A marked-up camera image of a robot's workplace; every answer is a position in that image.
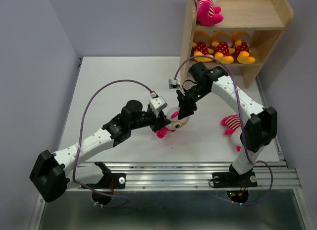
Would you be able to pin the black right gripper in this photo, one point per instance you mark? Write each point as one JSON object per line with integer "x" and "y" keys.
{"x": 186, "y": 105}

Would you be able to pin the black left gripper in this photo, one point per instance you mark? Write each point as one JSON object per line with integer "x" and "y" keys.
{"x": 161, "y": 121}

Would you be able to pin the white doll face down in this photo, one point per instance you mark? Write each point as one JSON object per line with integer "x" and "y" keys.
{"x": 175, "y": 122}
{"x": 233, "y": 129}

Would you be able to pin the orange bear polka dot toy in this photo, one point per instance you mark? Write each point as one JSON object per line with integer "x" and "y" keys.
{"x": 201, "y": 46}

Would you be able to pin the white glasses doll striped shirt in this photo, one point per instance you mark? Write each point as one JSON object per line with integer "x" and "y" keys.
{"x": 208, "y": 12}

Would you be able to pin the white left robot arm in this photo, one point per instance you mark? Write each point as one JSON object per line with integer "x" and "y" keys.
{"x": 55, "y": 172}

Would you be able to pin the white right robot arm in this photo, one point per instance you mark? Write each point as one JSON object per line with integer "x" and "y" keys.
{"x": 258, "y": 124}

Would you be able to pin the wooden shelf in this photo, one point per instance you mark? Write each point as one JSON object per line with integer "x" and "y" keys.
{"x": 259, "y": 23}

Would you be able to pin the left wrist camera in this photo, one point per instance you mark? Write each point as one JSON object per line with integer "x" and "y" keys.
{"x": 157, "y": 103}

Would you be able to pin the aluminium mounting rail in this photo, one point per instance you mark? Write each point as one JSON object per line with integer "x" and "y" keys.
{"x": 195, "y": 176}

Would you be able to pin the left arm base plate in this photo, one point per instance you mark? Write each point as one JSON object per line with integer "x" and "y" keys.
{"x": 110, "y": 181}

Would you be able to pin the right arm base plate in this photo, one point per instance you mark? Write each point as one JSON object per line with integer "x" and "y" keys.
{"x": 232, "y": 180}

